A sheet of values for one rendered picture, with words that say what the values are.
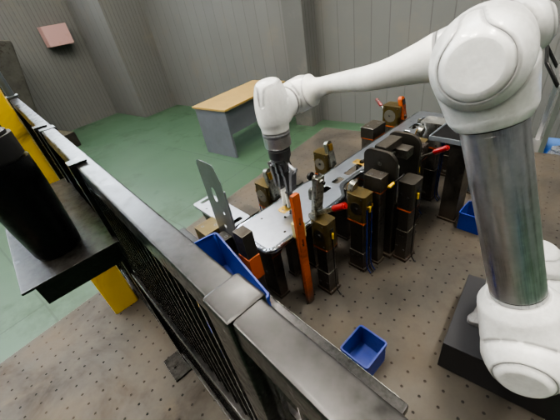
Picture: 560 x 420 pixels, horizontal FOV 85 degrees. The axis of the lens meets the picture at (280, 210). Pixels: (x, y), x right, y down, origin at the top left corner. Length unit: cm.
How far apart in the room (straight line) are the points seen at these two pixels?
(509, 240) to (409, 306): 64
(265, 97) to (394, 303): 85
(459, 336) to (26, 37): 779
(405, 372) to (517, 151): 74
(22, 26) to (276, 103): 717
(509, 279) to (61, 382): 140
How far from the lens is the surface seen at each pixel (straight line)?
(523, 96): 58
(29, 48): 788
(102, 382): 137
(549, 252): 98
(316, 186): 96
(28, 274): 56
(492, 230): 69
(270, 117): 95
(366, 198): 111
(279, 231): 111
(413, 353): 116
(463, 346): 107
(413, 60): 77
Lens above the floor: 169
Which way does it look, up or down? 35 degrees down
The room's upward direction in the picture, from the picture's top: 11 degrees counter-clockwise
